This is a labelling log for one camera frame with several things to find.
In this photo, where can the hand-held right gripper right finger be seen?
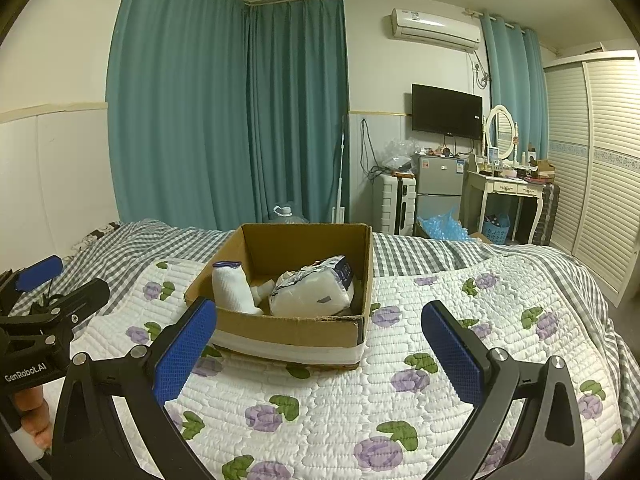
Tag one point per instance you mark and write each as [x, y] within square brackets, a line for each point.
[455, 357]

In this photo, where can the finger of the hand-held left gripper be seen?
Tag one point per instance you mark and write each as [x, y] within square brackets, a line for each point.
[37, 272]
[80, 300]

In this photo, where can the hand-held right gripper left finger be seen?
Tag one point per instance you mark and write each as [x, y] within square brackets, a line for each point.
[185, 355]

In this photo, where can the white sock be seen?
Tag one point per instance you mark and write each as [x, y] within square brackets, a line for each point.
[230, 290]

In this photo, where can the cream soft cloth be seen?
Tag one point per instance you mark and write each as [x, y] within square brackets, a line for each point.
[261, 292]

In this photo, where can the cardboard box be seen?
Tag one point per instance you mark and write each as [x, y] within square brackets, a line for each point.
[290, 332]

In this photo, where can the white plastic cotton packet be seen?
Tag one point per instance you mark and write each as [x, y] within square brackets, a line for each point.
[310, 292]

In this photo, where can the person's left hand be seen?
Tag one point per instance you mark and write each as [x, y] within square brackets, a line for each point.
[35, 415]

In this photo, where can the black white patterned cloth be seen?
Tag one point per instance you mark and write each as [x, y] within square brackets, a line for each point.
[97, 237]

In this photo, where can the grey gingham bed sheet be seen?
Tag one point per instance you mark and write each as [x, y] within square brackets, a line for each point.
[150, 240]

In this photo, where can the crumpled blue plastic bag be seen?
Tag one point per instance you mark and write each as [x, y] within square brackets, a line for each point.
[442, 227]

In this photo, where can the blue plastic basket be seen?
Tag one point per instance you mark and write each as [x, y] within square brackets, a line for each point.
[496, 230]

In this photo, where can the white floral quilt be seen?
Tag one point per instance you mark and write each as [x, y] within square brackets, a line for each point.
[325, 410]

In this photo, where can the white ribbed suitcase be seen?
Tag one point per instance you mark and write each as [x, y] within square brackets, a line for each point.
[392, 205]

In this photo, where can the large clear water bottle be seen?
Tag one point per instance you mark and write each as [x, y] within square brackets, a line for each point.
[285, 216]

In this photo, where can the dark suitcase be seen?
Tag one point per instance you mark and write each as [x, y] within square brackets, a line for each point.
[550, 215]

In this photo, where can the white dressing table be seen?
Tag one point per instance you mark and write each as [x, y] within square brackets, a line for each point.
[505, 187]

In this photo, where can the grey small fridge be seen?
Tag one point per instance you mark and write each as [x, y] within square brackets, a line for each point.
[437, 180]

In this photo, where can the brown box on dresser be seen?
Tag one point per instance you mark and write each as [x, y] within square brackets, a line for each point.
[542, 169]

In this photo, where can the clear plastic bags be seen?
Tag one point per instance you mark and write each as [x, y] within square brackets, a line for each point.
[397, 152]

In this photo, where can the white mop pole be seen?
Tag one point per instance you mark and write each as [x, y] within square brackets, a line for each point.
[341, 175]

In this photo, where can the wide teal curtain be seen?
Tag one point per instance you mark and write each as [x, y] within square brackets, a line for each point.
[175, 100]

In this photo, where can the white slatted wardrobe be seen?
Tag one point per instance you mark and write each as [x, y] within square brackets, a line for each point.
[595, 175]

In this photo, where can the oval white mirror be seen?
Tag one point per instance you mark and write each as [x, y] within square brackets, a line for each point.
[500, 130]

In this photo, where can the teal corner curtain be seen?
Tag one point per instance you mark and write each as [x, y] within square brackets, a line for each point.
[295, 110]

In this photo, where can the narrow teal curtain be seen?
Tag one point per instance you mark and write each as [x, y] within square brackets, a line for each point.
[515, 80]

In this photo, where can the white air conditioner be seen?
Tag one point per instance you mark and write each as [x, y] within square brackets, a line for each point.
[432, 27]

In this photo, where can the black wall television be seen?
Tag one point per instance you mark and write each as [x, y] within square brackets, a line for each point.
[445, 110]

